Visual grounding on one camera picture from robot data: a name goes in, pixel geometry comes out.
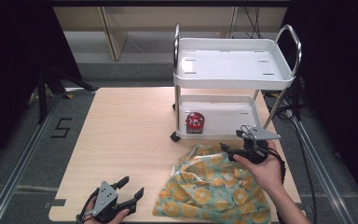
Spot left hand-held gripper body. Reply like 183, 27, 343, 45
91, 180, 129, 223

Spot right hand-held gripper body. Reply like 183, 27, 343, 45
234, 125, 282, 165

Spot red round can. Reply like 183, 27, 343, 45
185, 111, 206, 135

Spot white two-tier cart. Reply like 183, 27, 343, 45
171, 23, 303, 147

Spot person's left hand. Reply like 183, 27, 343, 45
83, 199, 131, 224

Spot person's right hand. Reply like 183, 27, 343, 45
232, 140, 285, 195

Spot green yellow patterned cloth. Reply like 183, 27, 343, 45
152, 143, 273, 224

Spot black tripod stand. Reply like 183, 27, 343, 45
36, 64, 96, 125

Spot beige wooden cabinet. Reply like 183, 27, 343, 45
53, 6, 288, 62

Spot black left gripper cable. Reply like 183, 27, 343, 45
76, 188, 102, 224

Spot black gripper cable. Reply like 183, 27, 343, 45
76, 188, 102, 224
267, 147, 288, 224

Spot black floor cables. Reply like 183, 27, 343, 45
262, 88, 319, 224

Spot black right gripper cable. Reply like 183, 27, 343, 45
267, 147, 288, 224

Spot aluminium floor rail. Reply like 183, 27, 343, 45
287, 115, 357, 224
0, 92, 63, 224

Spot black hanging cables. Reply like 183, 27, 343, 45
242, 6, 265, 40

